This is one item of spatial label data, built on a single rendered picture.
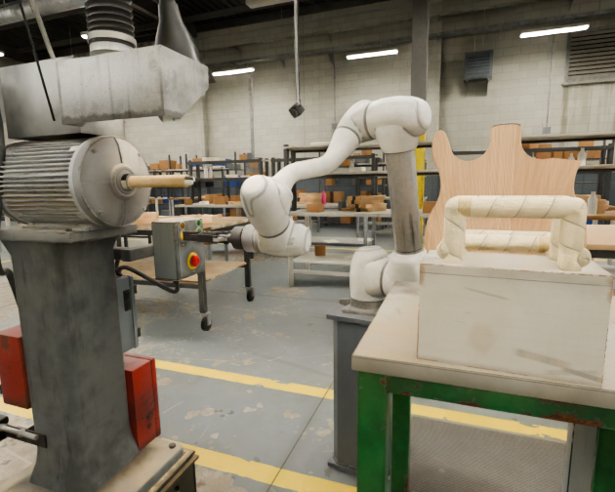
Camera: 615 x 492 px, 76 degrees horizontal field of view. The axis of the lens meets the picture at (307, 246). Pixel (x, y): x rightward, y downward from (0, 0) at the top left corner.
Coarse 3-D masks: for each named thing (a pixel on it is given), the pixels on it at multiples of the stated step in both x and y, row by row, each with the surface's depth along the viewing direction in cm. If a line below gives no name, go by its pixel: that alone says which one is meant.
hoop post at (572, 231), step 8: (568, 216) 58; (576, 216) 58; (584, 216) 58; (560, 224) 60; (568, 224) 58; (576, 224) 58; (584, 224) 58; (560, 232) 60; (568, 232) 58; (576, 232) 58; (584, 232) 58; (560, 240) 60; (568, 240) 59; (576, 240) 58; (584, 240) 59; (560, 248) 60; (568, 248) 59; (576, 248) 58; (560, 256) 60; (568, 256) 59; (576, 256) 58; (560, 264) 60; (568, 264) 59; (576, 264) 59
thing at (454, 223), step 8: (448, 208) 65; (448, 216) 65; (456, 216) 64; (448, 224) 65; (456, 224) 64; (464, 224) 65; (448, 232) 65; (456, 232) 65; (448, 240) 65; (456, 240) 65; (448, 248) 66; (456, 248) 65; (448, 256) 66; (456, 256) 65; (456, 264) 66
